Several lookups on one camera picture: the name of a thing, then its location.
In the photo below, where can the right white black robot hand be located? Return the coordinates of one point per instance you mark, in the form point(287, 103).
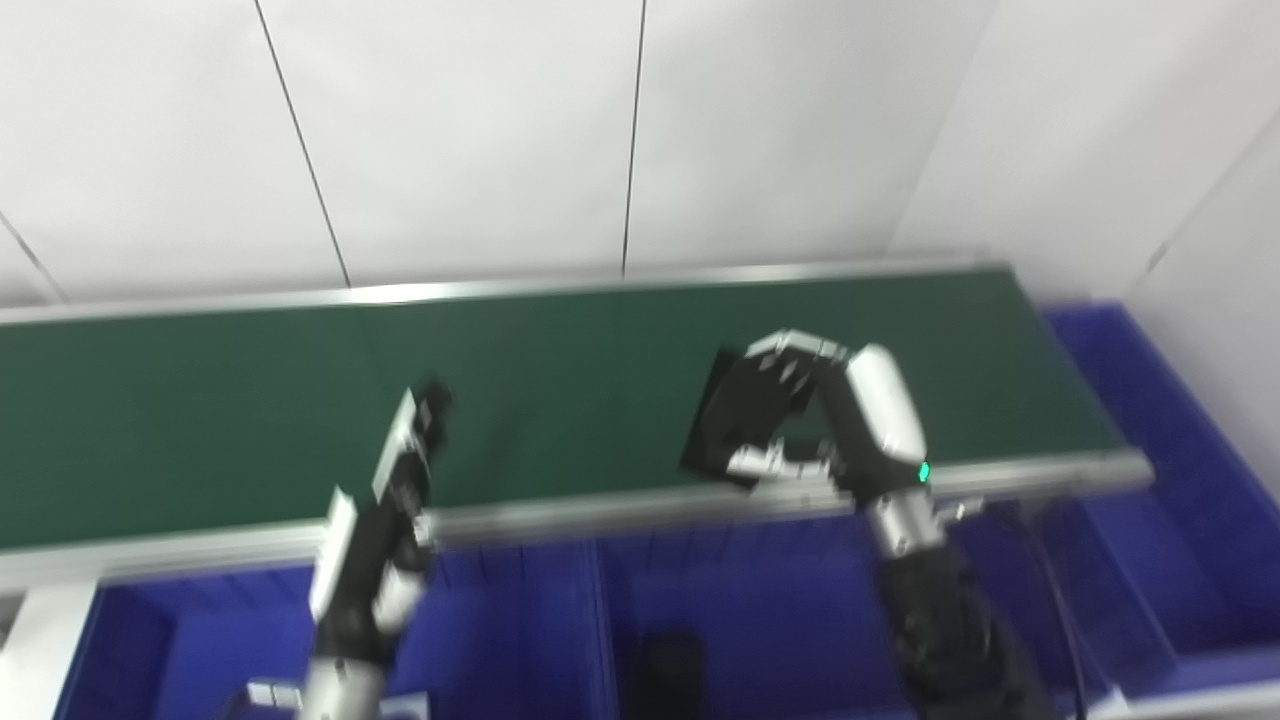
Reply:
point(880, 410)

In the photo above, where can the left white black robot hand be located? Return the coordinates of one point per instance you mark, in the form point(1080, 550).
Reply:
point(365, 570)

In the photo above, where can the black cylinder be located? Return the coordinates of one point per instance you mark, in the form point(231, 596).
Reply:
point(720, 430)
point(668, 675)

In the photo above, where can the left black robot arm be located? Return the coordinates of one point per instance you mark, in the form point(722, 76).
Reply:
point(340, 690)

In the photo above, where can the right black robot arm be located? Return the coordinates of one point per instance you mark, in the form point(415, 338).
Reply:
point(950, 630)

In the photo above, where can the blue plastic bin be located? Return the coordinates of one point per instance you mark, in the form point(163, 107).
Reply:
point(1180, 470)
point(500, 640)
point(780, 620)

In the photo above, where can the green conveyor belt aluminium frame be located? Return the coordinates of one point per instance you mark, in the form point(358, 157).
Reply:
point(550, 400)

